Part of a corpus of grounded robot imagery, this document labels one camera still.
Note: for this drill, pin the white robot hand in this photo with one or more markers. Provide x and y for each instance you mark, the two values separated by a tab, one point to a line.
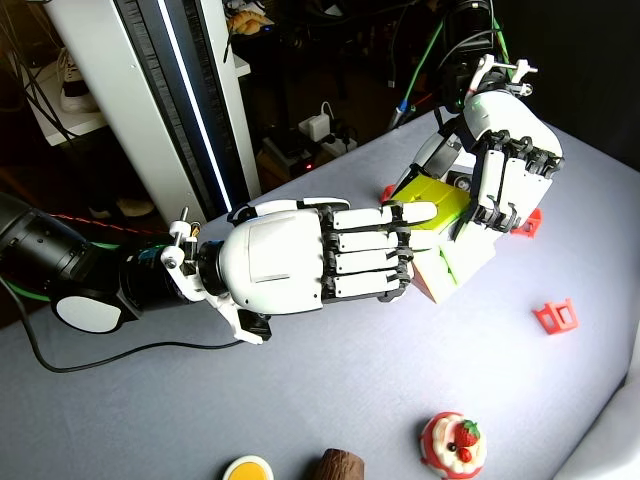
505	120
270	260

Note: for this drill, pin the multicoloured puzzle cube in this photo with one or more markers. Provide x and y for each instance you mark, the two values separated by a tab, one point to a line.
440	202

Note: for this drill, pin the small red toy stool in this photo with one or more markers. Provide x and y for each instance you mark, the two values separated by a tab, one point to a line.
530	225
552	320
387	192

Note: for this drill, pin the white power strip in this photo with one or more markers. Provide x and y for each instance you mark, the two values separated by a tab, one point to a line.
340	145

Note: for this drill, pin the white power adapter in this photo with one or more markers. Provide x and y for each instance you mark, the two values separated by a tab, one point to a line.
316	127

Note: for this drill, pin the grey table cloth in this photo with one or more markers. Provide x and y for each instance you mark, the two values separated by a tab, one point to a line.
350	390

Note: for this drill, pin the brown chocolate log toy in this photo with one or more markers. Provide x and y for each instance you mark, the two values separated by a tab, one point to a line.
340	465

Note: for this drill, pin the white column with black strips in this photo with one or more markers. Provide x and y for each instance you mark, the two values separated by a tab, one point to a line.
100	100

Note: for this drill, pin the toy bread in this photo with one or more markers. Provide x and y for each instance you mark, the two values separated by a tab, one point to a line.
245	22

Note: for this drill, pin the white shoe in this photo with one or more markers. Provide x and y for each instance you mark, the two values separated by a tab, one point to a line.
75	95

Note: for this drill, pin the strawberry cake toy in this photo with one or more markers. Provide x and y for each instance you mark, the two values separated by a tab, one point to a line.
452	445

